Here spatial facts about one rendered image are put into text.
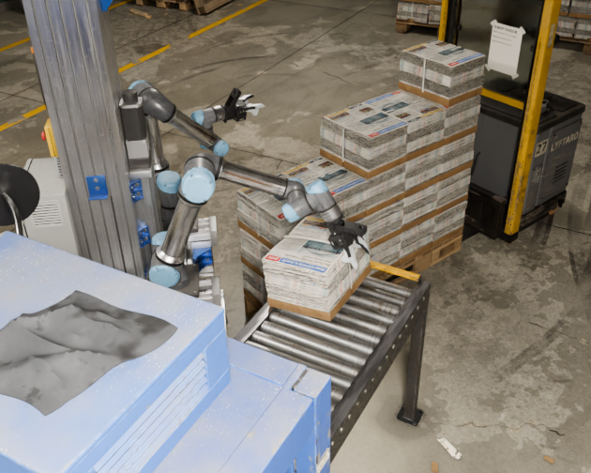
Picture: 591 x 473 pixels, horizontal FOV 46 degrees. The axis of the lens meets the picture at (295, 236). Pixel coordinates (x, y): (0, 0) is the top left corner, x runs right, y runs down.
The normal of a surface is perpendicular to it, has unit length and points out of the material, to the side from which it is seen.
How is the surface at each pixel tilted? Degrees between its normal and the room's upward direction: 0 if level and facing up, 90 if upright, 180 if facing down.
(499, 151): 90
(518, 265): 0
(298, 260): 5
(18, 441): 0
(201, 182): 84
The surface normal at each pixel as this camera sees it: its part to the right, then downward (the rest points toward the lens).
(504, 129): -0.78, 0.36
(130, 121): 0.12, 0.55
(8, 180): 0.44, 0.49
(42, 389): -0.14, -0.67
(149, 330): 0.07, -0.86
